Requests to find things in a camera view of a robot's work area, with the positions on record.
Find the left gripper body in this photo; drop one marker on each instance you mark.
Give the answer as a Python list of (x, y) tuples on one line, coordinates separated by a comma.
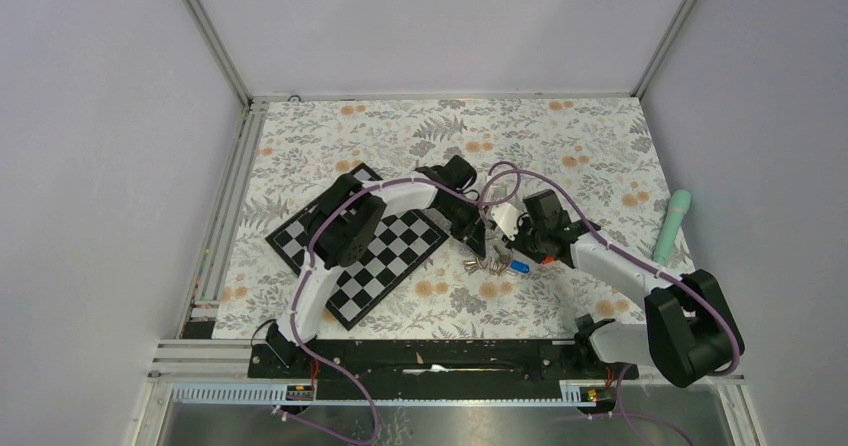
[(461, 215)]

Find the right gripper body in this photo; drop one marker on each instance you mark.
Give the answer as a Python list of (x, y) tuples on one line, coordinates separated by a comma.
[(528, 240)]

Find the silver keyring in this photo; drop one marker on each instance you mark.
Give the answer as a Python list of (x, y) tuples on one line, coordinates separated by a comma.
[(497, 261)]

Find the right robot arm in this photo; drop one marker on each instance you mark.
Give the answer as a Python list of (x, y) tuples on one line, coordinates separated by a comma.
[(688, 330)]

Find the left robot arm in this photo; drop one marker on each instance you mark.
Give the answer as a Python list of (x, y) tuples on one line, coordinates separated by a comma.
[(343, 224)]

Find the floral patterned mat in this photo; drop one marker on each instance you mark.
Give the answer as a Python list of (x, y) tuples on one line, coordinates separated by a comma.
[(598, 149)]

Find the mint green object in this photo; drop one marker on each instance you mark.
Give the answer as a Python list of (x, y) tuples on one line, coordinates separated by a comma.
[(677, 207)]

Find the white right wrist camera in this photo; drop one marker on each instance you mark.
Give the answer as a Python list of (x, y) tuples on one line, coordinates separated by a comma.
[(506, 217)]

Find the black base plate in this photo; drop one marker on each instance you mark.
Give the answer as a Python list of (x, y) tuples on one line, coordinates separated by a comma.
[(443, 370)]

